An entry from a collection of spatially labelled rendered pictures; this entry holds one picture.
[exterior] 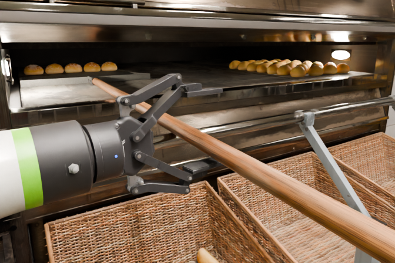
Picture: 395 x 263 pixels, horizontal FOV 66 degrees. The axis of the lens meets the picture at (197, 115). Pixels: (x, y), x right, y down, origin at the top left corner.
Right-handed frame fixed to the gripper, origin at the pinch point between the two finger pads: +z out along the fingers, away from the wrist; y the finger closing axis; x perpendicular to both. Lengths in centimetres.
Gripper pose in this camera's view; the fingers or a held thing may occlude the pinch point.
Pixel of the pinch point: (211, 127)
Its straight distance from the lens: 49.9
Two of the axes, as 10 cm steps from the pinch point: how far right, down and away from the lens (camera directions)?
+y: 0.7, 9.8, 1.6
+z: 8.1, -1.5, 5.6
